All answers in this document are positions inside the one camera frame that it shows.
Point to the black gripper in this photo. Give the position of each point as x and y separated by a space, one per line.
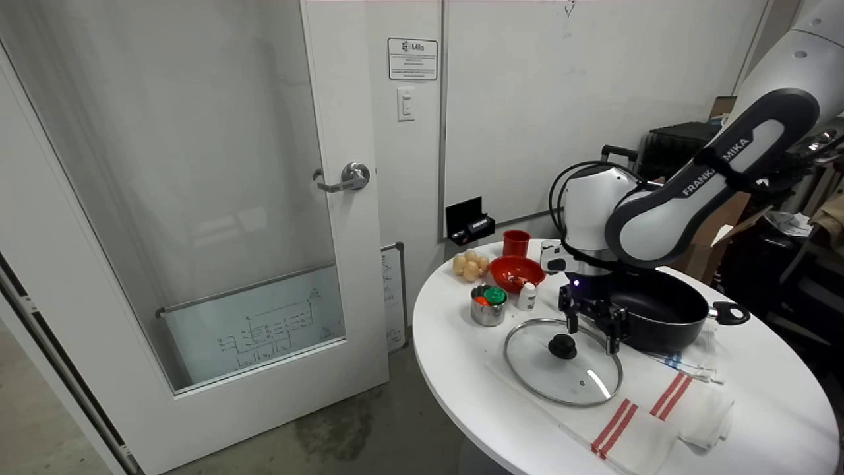
590 290

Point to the glass lid black knob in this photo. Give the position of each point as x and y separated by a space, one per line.
544 373

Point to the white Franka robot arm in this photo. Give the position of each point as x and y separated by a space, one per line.
667 211

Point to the black pot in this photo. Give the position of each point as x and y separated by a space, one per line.
667 306

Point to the white door frosted glass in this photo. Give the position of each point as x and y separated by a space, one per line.
87 265

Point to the small white bottle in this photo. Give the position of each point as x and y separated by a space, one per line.
526 295

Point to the red bowl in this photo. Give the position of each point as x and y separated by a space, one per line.
511 272

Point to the metal can with toy vegetables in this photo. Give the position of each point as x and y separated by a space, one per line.
486 306

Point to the red cup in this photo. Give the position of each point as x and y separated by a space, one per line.
514 244

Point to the white towel red stripes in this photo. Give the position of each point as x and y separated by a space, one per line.
647 437

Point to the yellow food item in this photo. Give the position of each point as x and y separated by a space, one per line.
469 265

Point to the clear plastic container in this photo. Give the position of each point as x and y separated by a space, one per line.
705 412

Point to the open cardboard box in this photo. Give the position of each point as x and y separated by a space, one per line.
716 245

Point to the black eraser holder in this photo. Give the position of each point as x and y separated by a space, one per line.
464 219

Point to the black suitcase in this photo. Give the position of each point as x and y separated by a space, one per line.
621 152

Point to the black chair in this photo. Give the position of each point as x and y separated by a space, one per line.
774 272

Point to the black table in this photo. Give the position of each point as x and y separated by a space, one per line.
676 146

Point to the large whiteboard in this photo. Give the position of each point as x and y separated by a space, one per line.
569 96

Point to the framed paper on wall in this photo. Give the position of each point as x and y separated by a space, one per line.
390 294

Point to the white light switch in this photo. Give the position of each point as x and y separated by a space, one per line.
404 104

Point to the white wall sign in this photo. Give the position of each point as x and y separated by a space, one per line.
412 58

